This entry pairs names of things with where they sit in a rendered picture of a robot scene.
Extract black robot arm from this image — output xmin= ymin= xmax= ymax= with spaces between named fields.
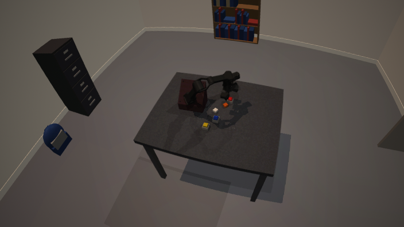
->
xmin=183 ymin=71 xmax=240 ymax=105

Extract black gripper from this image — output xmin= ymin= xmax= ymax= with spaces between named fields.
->
xmin=220 ymin=81 xmax=234 ymax=100

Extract red button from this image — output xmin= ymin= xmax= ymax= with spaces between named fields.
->
xmin=227 ymin=97 xmax=234 ymax=104

